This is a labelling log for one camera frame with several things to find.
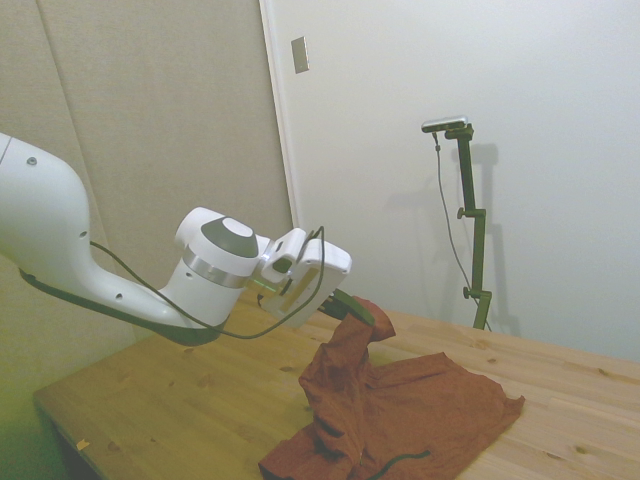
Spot grey wall plate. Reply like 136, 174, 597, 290
290, 35, 312, 76

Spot silver exterior camera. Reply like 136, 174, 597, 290
420, 115, 471, 135

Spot white door frame trim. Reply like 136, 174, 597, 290
257, 0, 312, 236

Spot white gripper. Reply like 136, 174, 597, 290
262, 241, 376, 330

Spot rust orange shirt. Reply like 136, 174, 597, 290
257, 295, 527, 480

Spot dark green camera stand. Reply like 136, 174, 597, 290
443, 124, 494, 332

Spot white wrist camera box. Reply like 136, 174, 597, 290
260, 227, 309, 288

